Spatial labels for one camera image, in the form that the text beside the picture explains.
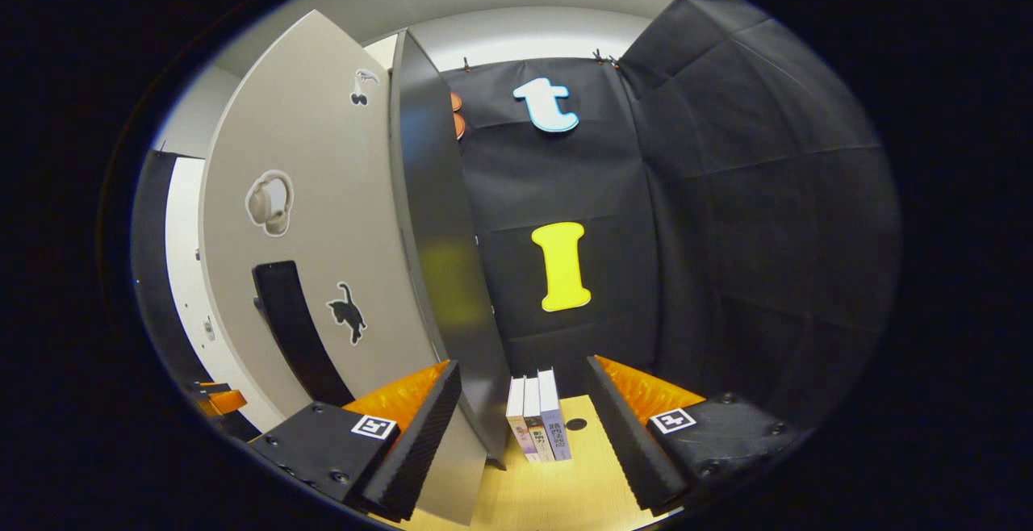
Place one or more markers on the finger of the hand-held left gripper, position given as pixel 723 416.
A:
pixel 224 403

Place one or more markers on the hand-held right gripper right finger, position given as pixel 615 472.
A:
pixel 629 442

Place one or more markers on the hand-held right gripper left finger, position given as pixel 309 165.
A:
pixel 411 450

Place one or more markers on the grey shoe cabinet door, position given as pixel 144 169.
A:
pixel 181 273
pixel 323 135

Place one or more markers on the black table grommet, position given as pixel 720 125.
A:
pixel 575 424

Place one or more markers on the lavender spine book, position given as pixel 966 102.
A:
pixel 555 414

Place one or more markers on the white spine book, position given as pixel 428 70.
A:
pixel 536 422

